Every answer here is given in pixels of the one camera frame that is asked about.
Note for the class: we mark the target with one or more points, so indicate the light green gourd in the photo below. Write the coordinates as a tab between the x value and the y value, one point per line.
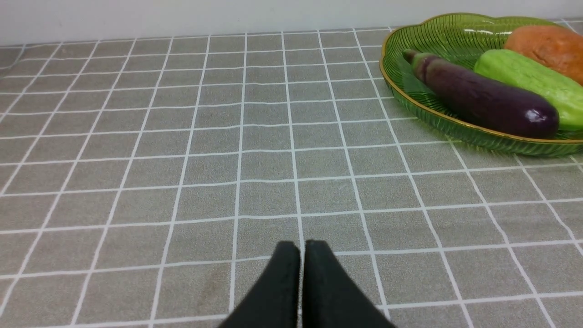
512	68

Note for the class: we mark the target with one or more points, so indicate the orange-brown potato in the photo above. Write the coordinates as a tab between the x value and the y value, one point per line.
555	47

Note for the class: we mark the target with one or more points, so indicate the green glass plate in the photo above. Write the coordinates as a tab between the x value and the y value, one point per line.
461	38

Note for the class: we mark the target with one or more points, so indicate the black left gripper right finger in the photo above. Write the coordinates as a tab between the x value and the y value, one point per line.
330	298

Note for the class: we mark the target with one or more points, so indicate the purple eggplant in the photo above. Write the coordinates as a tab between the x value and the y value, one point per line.
484	101

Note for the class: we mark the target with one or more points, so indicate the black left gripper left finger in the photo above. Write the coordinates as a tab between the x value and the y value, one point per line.
272	302

